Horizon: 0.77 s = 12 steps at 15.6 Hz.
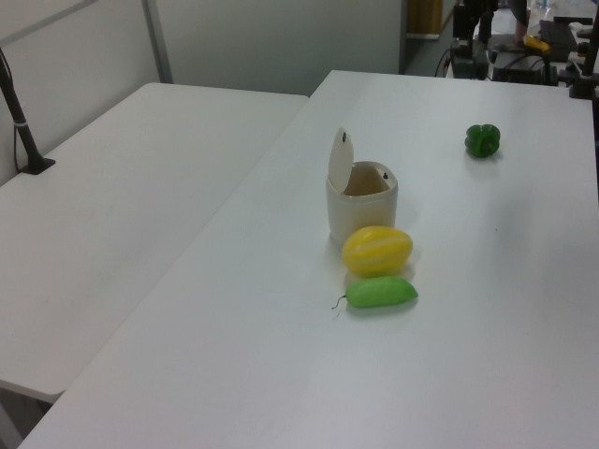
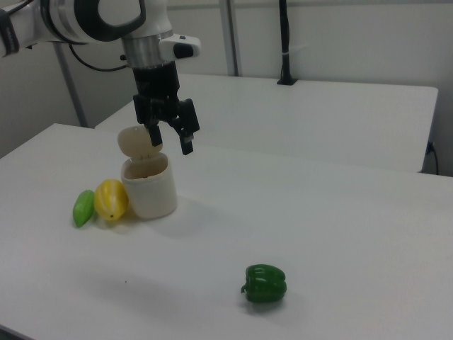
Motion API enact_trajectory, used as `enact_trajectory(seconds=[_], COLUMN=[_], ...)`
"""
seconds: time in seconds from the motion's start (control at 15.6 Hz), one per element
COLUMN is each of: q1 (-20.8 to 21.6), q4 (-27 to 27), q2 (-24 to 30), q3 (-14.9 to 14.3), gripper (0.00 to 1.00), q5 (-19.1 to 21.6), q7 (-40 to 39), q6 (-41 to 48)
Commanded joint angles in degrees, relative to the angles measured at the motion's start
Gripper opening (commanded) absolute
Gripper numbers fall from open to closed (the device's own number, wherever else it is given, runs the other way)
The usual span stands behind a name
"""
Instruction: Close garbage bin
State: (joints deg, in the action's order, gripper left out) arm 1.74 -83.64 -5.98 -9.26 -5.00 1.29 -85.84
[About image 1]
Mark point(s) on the black clamp stand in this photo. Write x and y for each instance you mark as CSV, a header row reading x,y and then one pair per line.
x,y
582,79

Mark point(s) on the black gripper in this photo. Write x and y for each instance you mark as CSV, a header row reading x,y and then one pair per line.
x,y
465,16

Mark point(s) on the dark green toy bell pepper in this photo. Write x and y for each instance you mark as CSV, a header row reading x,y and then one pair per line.
x,y
483,140

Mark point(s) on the beige plastic garbage bin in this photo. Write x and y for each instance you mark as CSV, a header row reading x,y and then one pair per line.
x,y
365,215

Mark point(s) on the wooden board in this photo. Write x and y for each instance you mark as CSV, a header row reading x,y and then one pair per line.
x,y
423,16

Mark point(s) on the thin black upright pole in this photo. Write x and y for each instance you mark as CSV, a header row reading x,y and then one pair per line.
x,y
485,28

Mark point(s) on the yellow tool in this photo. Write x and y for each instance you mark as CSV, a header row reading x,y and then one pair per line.
x,y
536,43

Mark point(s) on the small black equipment box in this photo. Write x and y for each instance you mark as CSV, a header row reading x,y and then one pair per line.
x,y
468,63

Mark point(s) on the yellow striped toy melon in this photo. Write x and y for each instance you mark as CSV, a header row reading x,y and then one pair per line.
x,y
376,251

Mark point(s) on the black pole with base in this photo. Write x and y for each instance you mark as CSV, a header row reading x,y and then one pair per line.
x,y
23,131

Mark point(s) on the white side table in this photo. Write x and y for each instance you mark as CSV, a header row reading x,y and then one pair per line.
x,y
117,210

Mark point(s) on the grey partition corner post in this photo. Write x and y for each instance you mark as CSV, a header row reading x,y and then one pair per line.
x,y
158,42

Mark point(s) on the light green toy cucumber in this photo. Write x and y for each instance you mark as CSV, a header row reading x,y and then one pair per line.
x,y
381,292

